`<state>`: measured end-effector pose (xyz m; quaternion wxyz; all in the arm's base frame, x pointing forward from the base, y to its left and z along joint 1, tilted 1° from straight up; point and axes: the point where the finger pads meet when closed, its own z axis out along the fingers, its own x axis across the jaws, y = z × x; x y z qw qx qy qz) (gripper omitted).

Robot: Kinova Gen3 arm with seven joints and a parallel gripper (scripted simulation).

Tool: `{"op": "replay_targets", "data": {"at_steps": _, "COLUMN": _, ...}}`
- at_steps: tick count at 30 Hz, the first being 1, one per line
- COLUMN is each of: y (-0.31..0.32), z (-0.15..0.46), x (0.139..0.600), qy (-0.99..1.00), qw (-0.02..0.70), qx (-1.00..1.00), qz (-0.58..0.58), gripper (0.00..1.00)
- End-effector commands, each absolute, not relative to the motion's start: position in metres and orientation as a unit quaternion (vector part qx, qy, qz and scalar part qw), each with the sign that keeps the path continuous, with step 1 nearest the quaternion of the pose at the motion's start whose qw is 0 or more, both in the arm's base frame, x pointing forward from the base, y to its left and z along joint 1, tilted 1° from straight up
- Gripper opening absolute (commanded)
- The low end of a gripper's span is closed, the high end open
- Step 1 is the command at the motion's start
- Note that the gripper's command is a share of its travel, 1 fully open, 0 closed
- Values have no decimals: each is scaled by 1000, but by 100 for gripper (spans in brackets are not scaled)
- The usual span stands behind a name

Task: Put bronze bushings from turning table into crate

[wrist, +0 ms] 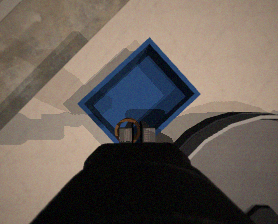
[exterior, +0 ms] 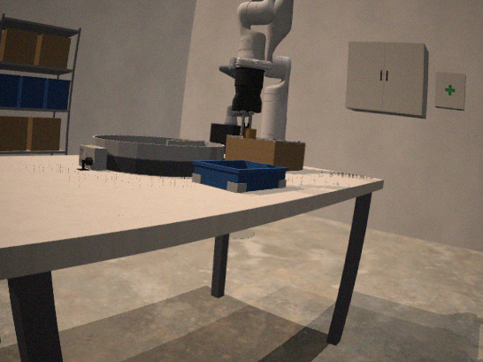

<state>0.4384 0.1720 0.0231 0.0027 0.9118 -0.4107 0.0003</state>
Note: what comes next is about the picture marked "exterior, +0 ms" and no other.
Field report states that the blue square tray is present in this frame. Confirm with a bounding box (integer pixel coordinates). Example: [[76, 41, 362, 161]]
[[192, 160, 288, 193]]

